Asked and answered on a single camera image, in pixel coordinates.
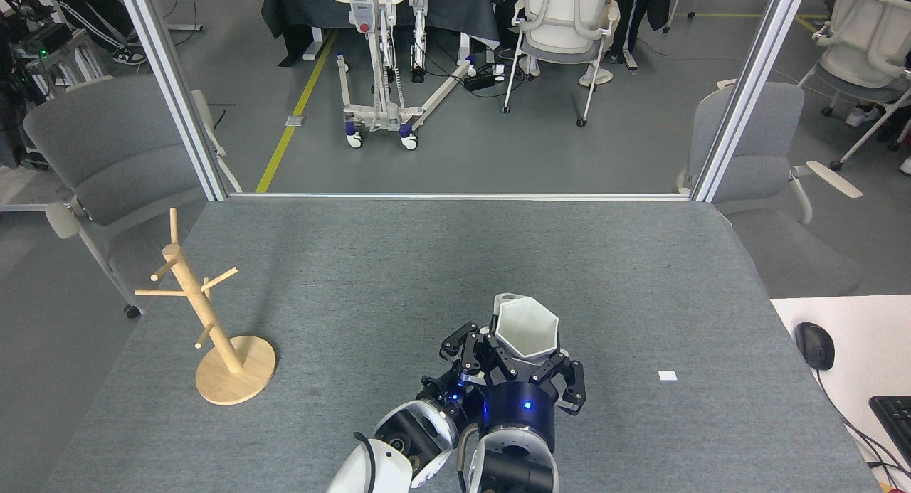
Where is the black mouse cable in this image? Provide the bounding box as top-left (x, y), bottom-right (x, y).
top-left (815, 369), bottom-right (911, 479)

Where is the person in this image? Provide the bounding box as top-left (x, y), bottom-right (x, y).
top-left (56, 0), bottom-right (147, 65)

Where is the black equipment rack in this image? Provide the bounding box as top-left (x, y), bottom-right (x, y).
top-left (0, 0), bottom-right (107, 170)

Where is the grey fabric chair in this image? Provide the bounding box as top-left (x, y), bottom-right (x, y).
top-left (23, 75), bottom-right (243, 319)
top-left (676, 80), bottom-right (865, 298)

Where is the wooden cup rack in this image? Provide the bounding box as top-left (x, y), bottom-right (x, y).
top-left (135, 208), bottom-right (276, 406)

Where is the white stand on wheels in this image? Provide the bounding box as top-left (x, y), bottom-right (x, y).
top-left (322, 0), bottom-right (478, 151)

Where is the white hexagonal cup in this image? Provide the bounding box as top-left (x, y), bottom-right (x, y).
top-left (493, 294), bottom-right (561, 360)

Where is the white mesh office chair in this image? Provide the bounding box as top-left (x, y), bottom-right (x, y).
top-left (797, 0), bottom-right (911, 172)
top-left (502, 0), bottom-right (621, 128)

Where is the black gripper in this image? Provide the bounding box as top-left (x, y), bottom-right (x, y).
top-left (484, 333), bottom-right (586, 451)
top-left (417, 322), bottom-right (489, 424)

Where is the black power strip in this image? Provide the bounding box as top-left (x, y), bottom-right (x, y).
top-left (464, 65), bottom-right (507, 92)

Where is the silver frame post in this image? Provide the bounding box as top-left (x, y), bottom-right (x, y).
top-left (114, 0), bottom-right (230, 202)
top-left (690, 0), bottom-right (812, 203)

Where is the white desk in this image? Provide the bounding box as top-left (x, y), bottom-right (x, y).
top-left (771, 295), bottom-right (911, 493)

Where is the silver table edge rail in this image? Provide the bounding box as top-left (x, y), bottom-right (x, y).
top-left (228, 192), bottom-right (695, 202)

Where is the dark cloth covered table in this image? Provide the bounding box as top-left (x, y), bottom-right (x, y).
top-left (261, 0), bottom-right (499, 67)

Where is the black computer mouse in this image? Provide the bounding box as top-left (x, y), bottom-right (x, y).
top-left (794, 322), bottom-right (836, 371)

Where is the black keyboard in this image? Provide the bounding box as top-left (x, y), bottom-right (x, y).
top-left (869, 396), bottom-right (911, 465)

